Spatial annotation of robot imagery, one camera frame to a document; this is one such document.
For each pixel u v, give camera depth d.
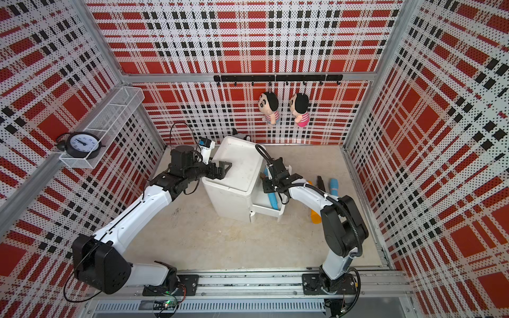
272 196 0.86
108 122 0.80
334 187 0.97
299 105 0.98
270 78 0.88
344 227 0.47
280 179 0.69
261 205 0.82
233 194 0.73
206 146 0.68
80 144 0.64
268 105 0.91
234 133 1.00
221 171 0.71
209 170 0.70
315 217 0.91
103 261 0.39
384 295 0.72
